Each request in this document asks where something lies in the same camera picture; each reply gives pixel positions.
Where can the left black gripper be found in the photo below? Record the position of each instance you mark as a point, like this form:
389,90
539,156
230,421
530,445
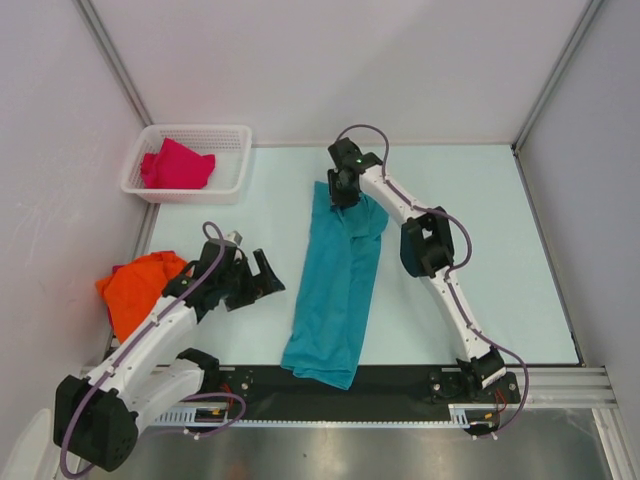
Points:
258,285

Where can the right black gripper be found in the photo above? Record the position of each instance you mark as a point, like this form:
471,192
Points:
338,199

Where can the teal t shirt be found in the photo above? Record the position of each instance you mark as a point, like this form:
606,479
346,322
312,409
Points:
336,289

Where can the white plastic basket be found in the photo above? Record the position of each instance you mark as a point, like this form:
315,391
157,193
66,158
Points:
229,144

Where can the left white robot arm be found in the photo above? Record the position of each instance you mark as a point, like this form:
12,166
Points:
100,416

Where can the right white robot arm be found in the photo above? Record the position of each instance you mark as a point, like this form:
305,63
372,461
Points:
426,252

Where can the orange t shirt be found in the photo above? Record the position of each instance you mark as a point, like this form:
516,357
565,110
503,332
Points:
131,291

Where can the magenta t shirt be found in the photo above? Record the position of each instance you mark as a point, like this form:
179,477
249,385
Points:
176,167

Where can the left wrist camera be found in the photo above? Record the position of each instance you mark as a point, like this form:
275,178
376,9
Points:
234,238

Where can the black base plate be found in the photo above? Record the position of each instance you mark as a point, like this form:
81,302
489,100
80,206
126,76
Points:
386,393

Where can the white slotted cable duct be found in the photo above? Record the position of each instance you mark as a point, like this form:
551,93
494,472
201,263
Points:
194,417

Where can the aluminium front rail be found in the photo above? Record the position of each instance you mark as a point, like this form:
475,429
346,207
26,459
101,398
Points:
565,385

